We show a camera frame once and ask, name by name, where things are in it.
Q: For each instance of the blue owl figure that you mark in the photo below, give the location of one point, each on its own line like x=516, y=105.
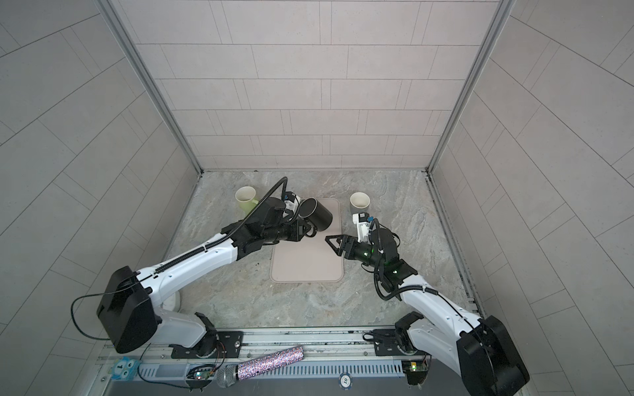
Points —
x=125, y=369

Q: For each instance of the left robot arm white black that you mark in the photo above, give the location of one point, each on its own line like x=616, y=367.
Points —
x=131, y=310

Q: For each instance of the round blue white badge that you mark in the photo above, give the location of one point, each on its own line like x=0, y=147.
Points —
x=345, y=381

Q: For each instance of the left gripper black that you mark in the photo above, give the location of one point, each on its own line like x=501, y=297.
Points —
x=298, y=232

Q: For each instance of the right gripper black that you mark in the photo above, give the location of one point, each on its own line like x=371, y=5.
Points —
x=347, y=240

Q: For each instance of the right circuit board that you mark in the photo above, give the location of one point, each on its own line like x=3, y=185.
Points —
x=416, y=372

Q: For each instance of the circuit board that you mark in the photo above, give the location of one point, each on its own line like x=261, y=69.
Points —
x=416, y=372
x=200, y=373

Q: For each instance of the beige rectangular tray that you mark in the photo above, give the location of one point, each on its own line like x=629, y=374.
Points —
x=310, y=260

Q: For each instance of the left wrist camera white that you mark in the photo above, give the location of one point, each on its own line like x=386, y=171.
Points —
x=292, y=202

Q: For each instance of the left circuit board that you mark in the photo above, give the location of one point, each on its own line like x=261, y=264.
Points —
x=200, y=373

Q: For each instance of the light green mug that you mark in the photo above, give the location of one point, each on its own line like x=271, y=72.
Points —
x=247, y=199

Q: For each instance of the white round table device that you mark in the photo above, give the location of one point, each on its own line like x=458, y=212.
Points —
x=173, y=302

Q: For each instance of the grey mug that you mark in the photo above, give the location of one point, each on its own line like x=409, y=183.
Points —
x=359, y=202

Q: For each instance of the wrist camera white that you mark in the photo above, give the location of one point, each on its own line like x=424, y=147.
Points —
x=362, y=221
x=292, y=202

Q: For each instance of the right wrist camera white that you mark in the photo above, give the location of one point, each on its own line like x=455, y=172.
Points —
x=362, y=221

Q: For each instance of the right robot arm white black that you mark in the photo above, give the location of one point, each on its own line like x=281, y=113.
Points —
x=446, y=317

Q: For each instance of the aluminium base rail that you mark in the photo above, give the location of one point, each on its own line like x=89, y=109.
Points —
x=344, y=343

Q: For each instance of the black mug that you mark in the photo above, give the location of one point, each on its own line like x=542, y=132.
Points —
x=314, y=212

